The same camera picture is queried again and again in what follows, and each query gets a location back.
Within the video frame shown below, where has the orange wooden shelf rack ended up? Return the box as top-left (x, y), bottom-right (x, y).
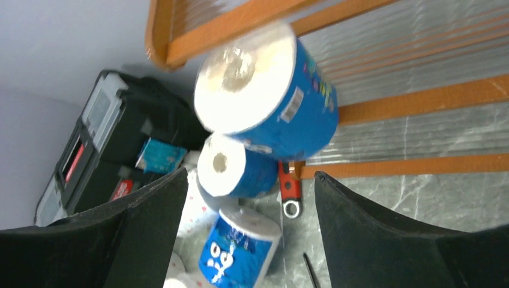
top-left (145, 1), bottom-right (508, 179)

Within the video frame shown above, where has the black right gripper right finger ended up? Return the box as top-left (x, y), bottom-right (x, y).
top-left (315, 172), bottom-right (508, 287)

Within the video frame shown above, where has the blue monster-face wrapped roll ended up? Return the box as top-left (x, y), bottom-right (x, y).
top-left (198, 205), bottom-right (282, 287)

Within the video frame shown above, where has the blue wrapped roll upright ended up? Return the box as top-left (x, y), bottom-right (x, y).
top-left (197, 133), bottom-right (278, 198)

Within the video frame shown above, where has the black orange screwdriver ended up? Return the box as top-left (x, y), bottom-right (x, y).
top-left (303, 253), bottom-right (320, 288)

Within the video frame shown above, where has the blue paper roll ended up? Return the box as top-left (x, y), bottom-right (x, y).
top-left (194, 21), bottom-right (339, 161)

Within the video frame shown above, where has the red adjustable wrench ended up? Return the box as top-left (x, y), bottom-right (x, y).
top-left (279, 161), bottom-right (303, 219)

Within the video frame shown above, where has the black plastic toolbox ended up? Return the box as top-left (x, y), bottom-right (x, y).
top-left (34, 70), bottom-right (208, 226)

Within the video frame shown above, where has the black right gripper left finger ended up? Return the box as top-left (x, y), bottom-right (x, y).
top-left (1, 168), bottom-right (188, 287)

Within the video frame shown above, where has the white roll with red print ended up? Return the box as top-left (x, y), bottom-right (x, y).
top-left (163, 252), bottom-right (210, 288)

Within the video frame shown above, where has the white dotted wrapped roll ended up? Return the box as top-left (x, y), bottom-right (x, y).
top-left (177, 169), bottom-right (224, 238)

